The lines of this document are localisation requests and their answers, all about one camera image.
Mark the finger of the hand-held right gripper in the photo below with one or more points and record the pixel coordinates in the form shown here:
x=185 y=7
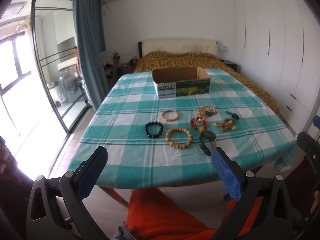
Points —
x=308 y=145

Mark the black framed glass door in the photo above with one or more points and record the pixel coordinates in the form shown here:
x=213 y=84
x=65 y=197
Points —
x=50 y=60

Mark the gold nugget ornament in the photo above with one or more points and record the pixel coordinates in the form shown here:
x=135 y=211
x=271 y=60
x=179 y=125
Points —
x=225 y=125

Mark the white wardrobe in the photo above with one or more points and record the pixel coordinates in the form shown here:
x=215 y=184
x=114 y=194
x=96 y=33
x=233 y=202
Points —
x=272 y=42

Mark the black framed window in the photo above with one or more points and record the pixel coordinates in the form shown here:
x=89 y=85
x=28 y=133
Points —
x=12 y=65

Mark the grey washing machine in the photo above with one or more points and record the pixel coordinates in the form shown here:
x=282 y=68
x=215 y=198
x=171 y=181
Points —
x=70 y=87

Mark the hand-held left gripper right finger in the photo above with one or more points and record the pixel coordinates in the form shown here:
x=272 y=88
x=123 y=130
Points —
x=226 y=172

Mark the pile of clutter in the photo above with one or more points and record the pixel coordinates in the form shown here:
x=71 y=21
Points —
x=108 y=60

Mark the thin yellow bangle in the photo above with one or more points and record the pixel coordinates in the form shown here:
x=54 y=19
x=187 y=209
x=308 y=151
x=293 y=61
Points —
x=162 y=116

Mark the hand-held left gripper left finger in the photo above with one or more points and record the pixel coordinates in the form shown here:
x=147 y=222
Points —
x=92 y=172

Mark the small black charm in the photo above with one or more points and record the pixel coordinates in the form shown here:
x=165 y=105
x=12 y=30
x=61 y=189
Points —
x=235 y=116

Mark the orange knit clothing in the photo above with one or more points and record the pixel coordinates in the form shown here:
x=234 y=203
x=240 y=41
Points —
x=170 y=217

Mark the teal curtain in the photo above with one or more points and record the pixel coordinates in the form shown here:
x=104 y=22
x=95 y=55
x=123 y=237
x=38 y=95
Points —
x=90 y=47

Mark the red table leg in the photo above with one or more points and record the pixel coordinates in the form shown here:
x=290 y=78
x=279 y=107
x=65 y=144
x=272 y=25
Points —
x=115 y=196

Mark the printed cardboard box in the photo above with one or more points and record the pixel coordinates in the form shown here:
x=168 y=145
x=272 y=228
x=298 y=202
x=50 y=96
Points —
x=182 y=88

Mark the teal checked tablecloth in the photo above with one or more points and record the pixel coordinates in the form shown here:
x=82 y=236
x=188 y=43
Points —
x=130 y=120

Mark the dark wooden nightstand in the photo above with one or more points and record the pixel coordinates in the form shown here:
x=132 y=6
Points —
x=231 y=65
x=126 y=70

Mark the black wristwatch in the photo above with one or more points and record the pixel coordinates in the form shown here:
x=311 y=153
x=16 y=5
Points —
x=207 y=136

